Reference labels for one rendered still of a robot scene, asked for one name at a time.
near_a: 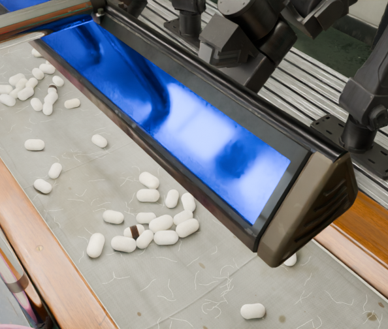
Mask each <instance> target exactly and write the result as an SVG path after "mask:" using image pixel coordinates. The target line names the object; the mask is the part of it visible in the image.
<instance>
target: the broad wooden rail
mask: <svg viewBox="0 0 388 329"><path fill-rule="evenodd" d="M313 239H314V240H315V241H316V242H317V243H318V244H319V245H321V246H322V247H324V248H325V249H326V250H327V251H328V252H329V253H331V254H332V255H333V256H334V257H336V258H337V259H338V260H339V261H340V262H342V263H343V264H344V265H346V266H347V267H348V268H349V269H350V270H351V271H353V272H354V273H355V274H357V275H358V276H359V277H360V278H361V279H363V280H364V281H365V282H367V283H368V284H369V285H370V286H371V287H372V288H374V289H375V290H376V291H378V292H379V293H380V294H381V295H382V296H384V297H385V298H386V299H387V300H388V210H387V209H386V208H384V207H383V206H382V205H380V204H378V203H377V202H376V201H374V200H372V199H371V198H370V197H368V196H367V195H365V194H364V193H362V192H361V191H360V190H358V194H357V197H356V199H355V201H354V203H353V205H352V207H350V209H349V210H347V211H346V212H345V213H343V214H342V215H341V216H340V217H339V218H338V219H336V220H335V221H334V222H333V223H331V224H330V225H329V226H328V227H327V228H325V229H324V230H323V231H322V232H320V233H319V234H318V235H317V236H316V237H315V238H313Z"/></svg>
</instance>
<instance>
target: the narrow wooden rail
mask: <svg viewBox="0 0 388 329"><path fill-rule="evenodd" d="M0 228H1V230H2V231H3V233H4V235H5V236H6V238H7V240H8V241H9V243H10V244H11V246H12V248H13V250H14V252H15V253H16V255H17V256H18V258H19V259H20V262H21V263H22V265H23V267H24V268H25V270H26V272H27V273H28V275H29V277H30V278H31V280H32V282H33V284H34V285H35V287H36V289H37V290H38V292H39V294H40V295H41V297H42V299H43V300H44V303H45V304H46V306H47V307H48V309H49V310H50V312H51V314H52V316H53V318H54V319H55V321H56V322H57V324H58V326H59V328H60V329H119V328H118V326H117V325H116V323H115V322H114V321H113V319H112V317H111V316H110V315H109V313H108V312H107V310H106V309H105V307H104V306H103V304H102V303H101V302H100V300H99V299H98V297H97V296H96V295H95V293H94V292H93V290H92V289H91V287H90V286H89V285H88V283H87V281H86V280H85V279H84V277H83V276H82V274H81V273H80V272H79V270H78V268H77V267H76V266H75V264H74V263H73V261H72V260H71V258H70V257H69V256H68V254H67V253H66V251H65V250H64V248H63V247H62V246H61V244H60V243H59V241H58V240H57V238H56V237H55V236H54V234H53V232H52V231H51V230H50V228H49V227H48V225H47V224H46V223H45V221H44V219H43V218H42V217H41V215H40V214H39V212H38V211H37V209H36V208H35V207H34V205H33V204H32V202H31V201H30V199H29V198H28V197H27V195H26V194H25V192H24V191H23V189H22V188H21V187H20V185H19V183H18V182H17V181H16V179H15V178H14V176H13V175H12V174H11V172H10V170H9V169H8V168H7V166H6V165H5V163H4V162H3V160H2V159H1V158H0Z"/></svg>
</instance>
